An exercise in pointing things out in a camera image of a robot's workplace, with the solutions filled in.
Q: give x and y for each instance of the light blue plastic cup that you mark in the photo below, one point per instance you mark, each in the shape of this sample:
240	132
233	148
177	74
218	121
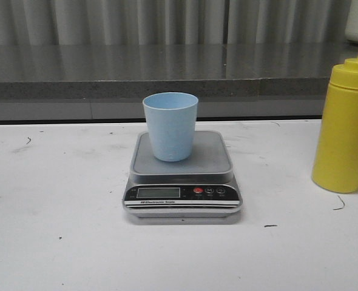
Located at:
171	118

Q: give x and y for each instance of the grey stone counter ledge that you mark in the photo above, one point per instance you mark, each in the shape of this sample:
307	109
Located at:
212	72

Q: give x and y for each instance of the yellow squeeze bottle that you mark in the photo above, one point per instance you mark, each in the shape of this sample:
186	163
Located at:
336	163

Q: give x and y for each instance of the silver digital kitchen scale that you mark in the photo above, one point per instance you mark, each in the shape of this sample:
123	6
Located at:
200	186

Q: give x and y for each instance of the white pleated curtain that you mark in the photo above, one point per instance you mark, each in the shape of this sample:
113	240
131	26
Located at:
171	22

